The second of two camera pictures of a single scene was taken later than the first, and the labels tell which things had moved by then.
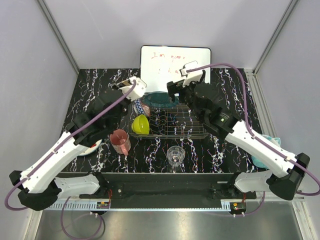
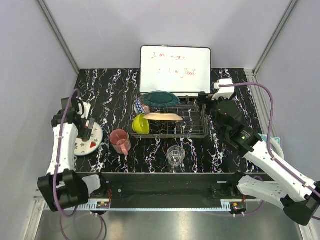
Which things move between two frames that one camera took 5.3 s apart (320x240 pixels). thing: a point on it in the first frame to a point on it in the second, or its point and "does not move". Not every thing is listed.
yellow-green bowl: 140,125 does not move
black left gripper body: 120,117 to 80,134
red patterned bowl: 140,108 does not move
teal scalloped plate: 159,99 does not move
